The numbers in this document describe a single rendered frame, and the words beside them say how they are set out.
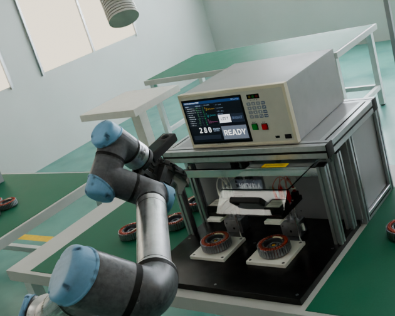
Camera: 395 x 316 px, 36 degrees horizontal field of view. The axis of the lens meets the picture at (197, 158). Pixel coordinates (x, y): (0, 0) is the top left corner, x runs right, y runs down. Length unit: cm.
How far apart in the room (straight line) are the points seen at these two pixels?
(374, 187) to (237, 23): 744
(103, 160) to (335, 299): 78
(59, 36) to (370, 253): 605
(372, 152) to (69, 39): 583
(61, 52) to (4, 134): 129
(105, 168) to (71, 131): 605
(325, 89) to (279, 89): 28
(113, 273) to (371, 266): 100
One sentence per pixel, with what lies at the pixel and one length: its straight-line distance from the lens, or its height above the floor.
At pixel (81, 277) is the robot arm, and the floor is 129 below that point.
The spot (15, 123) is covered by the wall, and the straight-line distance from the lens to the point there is 706.
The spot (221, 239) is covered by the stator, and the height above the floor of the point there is 82.
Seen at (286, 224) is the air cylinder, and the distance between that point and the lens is 214.
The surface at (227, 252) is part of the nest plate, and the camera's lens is 214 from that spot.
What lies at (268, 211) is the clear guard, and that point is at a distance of 178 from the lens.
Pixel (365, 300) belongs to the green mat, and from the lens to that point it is 179.
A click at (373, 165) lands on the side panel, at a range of 226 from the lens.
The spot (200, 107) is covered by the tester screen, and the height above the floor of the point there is 127.
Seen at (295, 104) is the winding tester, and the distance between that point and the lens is 197.
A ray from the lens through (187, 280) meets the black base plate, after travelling 207.
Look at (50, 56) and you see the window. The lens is 745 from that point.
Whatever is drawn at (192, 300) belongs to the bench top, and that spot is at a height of 74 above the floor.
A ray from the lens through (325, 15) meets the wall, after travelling 884.
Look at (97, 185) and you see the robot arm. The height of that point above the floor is 132.
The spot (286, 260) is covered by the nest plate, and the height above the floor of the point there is 78.
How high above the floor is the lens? 176
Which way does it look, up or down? 18 degrees down
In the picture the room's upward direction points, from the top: 17 degrees counter-clockwise
